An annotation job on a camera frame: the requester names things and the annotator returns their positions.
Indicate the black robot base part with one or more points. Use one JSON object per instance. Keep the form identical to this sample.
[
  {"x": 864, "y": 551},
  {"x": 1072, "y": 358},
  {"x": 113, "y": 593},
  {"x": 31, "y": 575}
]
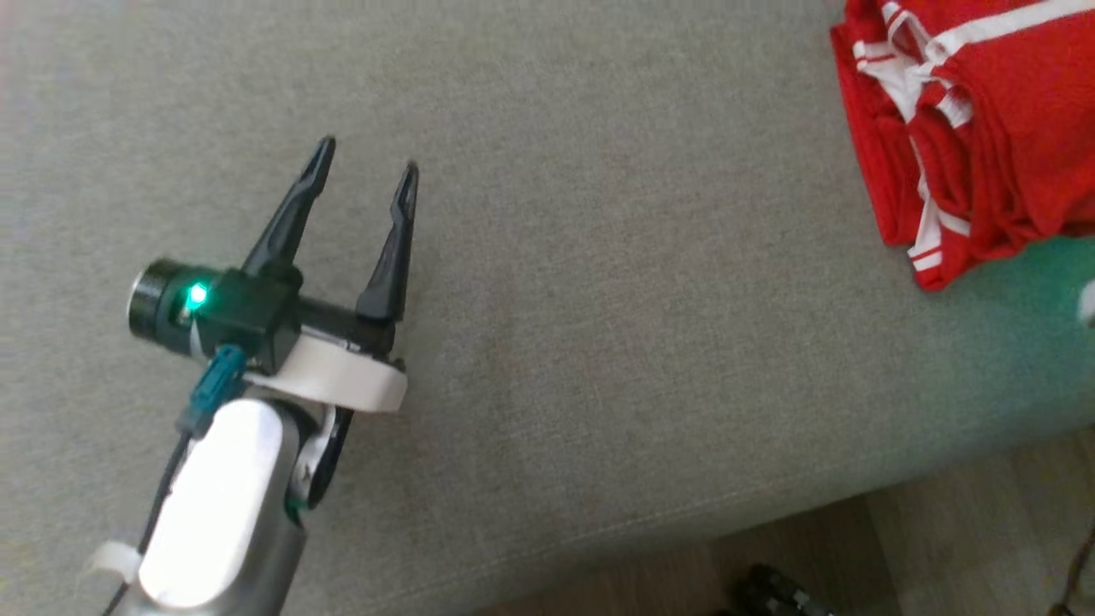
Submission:
[{"x": 774, "y": 592}]

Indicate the grey fabric sofa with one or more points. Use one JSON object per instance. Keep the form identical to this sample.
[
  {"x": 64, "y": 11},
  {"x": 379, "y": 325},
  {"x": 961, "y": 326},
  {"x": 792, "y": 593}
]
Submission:
[{"x": 556, "y": 299}]

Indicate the red Bulls 23 jersey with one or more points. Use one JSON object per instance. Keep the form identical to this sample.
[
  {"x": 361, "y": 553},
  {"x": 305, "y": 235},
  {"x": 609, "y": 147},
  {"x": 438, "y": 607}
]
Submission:
[{"x": 885, "y": 180}]

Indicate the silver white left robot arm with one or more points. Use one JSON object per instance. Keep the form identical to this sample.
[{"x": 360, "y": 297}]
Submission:
[{"x": 214, "y": 513}]

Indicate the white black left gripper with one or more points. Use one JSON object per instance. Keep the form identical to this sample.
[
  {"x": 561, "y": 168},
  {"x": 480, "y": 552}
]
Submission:
[{"x": 334, "y": 372}]

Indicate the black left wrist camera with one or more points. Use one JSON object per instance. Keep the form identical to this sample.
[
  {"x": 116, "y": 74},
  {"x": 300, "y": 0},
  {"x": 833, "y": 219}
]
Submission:
[{"x": 222, "y": 308}]

